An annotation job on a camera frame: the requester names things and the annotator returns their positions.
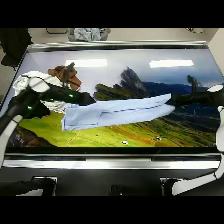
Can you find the white garment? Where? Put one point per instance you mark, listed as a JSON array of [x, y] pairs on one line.
[[56, 105]]

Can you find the light blue shirt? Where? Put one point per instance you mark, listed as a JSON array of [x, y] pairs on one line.
[[116, 113]]

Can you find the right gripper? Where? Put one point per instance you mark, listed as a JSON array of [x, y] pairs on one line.
[[176, 100]]

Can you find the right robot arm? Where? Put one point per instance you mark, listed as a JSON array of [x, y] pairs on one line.
[[206, 98]]

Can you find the black garment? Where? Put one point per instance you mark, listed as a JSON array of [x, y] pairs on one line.
[[13, 43]]

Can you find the brown garment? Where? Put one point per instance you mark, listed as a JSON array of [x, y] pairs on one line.
[[61, 75]]

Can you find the heap of clothes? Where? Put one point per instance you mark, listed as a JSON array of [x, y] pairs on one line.
[[88, 34]]

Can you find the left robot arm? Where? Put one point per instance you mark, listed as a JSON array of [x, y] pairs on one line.
[[25, 106]]

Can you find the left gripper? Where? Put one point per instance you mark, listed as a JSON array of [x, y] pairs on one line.
[[82, 98]]

